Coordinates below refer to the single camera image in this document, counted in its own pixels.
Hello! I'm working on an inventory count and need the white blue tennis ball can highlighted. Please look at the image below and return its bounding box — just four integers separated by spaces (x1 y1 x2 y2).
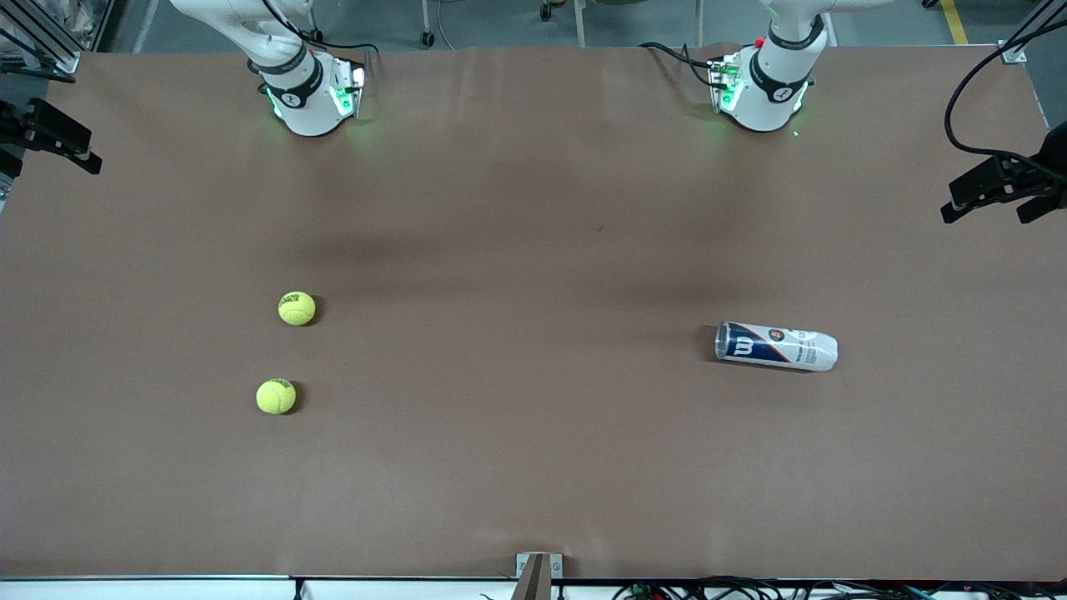
714 321 839 373

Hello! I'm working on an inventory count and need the yellow-green Roland Garros tennis ball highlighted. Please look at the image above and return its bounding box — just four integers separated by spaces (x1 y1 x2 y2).
278 291 317 327
256 378 297 415

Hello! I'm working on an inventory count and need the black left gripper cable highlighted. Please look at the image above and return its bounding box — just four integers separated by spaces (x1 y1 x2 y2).
944 17 1067 163

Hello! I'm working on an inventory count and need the aluminium frame post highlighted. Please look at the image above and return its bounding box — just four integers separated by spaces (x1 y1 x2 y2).
999 0 1067 64
0 0 82 78

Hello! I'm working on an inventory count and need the black right arm base cable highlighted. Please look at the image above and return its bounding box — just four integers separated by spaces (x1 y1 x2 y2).
260 0 383 63

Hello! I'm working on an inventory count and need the black arm base cable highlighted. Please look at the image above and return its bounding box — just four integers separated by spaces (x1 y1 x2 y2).
640 40 726 88
260 0 383 63

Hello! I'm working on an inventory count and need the black left arm base cable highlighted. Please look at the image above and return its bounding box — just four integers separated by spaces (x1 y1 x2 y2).
640 40 726 88

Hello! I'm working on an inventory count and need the black cable bundle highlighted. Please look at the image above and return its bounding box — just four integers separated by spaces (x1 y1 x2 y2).
611 575 1067 600

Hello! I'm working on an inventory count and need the grey metal table bracket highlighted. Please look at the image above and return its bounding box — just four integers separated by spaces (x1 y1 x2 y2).
515 552 564 600

